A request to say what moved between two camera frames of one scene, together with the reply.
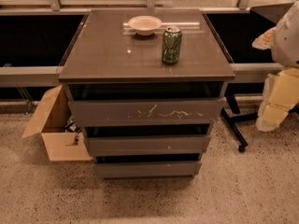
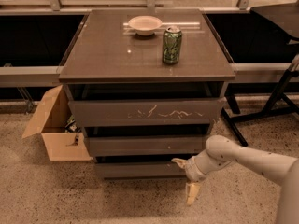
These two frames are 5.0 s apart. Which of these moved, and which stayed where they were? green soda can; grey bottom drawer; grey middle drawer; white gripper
Moved: white gripper
Stayed: grey middle drawer; grey bottom drawer; green soda can
